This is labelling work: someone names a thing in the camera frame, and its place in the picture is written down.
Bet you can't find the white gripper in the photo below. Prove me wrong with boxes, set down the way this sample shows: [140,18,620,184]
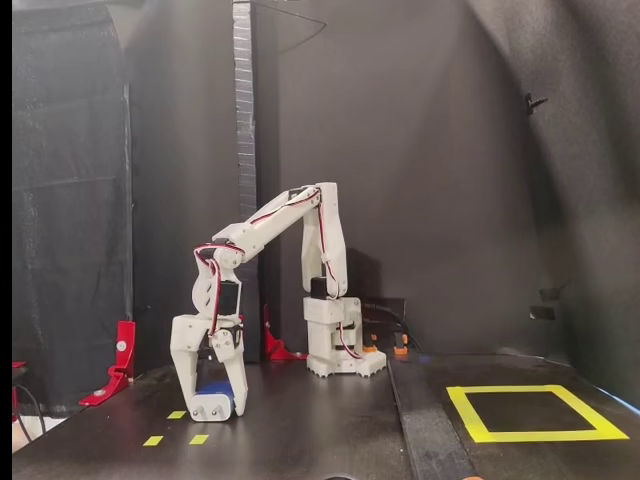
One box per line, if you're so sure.
[170,312,250,419]

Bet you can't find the blue white charger plug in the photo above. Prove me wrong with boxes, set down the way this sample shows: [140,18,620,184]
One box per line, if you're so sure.
[188,381,239,425]

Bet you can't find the red clamp piece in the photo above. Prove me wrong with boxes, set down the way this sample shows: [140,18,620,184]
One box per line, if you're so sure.
[12,361,27,424]

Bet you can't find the black mesh fabric curtain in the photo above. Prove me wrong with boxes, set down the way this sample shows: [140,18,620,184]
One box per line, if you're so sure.
[12,0,134,416]

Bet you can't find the yellow tape square outline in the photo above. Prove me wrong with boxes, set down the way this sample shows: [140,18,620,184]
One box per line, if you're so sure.
[445,384,630,445]

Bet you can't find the red corner bracket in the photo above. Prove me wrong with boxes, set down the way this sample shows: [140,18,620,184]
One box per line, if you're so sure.
[262,303,309,361]
[78,320,136,407]

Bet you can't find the red white base servo cable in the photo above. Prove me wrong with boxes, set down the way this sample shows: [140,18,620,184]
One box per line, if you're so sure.
[338,322,362,359]

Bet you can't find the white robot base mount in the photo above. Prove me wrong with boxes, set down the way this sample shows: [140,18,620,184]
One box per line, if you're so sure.
[305,349,387,380]

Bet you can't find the red white arm servo cable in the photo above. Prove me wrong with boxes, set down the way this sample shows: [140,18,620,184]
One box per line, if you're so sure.
[193,187,349,301]

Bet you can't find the black loose cable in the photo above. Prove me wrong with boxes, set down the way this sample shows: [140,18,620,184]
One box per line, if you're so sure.
[13,383,47,439]

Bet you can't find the grey vertical frame pole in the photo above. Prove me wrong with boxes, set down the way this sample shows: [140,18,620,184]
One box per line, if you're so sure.
[122,82,135,321]

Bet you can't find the black power cable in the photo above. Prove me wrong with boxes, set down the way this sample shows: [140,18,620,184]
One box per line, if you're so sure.
[367,302,427,357]

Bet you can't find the black flat rail strip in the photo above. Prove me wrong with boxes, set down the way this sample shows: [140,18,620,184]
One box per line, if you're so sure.
[387,357,479,480]

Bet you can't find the black vertical post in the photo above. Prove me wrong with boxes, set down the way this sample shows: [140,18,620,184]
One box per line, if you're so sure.
[232,0,264,364]

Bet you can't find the thin black wire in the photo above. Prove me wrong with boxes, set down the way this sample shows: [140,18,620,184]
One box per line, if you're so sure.
[252,1,327,54]

